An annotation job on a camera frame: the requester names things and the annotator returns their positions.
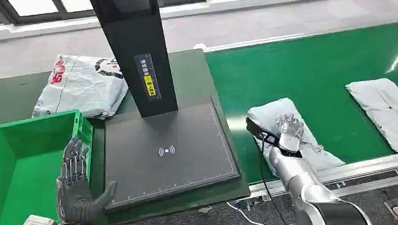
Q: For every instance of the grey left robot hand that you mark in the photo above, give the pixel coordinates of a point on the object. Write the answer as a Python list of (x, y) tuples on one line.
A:
[(74, 199)]

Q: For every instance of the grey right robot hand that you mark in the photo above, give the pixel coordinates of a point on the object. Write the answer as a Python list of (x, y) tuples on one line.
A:
[(290, 141)]

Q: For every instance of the grey plastic mailer parcel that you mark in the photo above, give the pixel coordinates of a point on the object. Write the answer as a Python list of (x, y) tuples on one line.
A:
[(377, 112), (268, 112)]

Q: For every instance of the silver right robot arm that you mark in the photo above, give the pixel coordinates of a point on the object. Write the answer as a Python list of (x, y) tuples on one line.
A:
[(297, 178)]

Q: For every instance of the green plastic crate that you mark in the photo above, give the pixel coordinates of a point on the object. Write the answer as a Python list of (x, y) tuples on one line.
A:
[(22, 171)]

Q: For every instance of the green conveyor belt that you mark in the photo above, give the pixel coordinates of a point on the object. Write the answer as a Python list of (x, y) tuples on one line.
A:
[(316, 71)]

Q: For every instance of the black scanner stand with platform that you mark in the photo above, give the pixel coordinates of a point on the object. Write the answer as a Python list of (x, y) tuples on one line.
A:
[(168, 172)]

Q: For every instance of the white parcel with black print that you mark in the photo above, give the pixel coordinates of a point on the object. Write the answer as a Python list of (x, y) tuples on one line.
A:
[(82, 89)]

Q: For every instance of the yellow and black column label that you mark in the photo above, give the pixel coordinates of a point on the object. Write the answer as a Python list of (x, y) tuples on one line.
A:
[(148, 77)]

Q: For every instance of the silver conveyor frame rail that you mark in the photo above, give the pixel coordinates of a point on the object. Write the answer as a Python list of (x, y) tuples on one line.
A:
[(369, 167)]

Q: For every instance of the dark window frame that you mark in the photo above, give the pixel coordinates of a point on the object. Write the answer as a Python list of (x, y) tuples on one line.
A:
[(55, 16)]

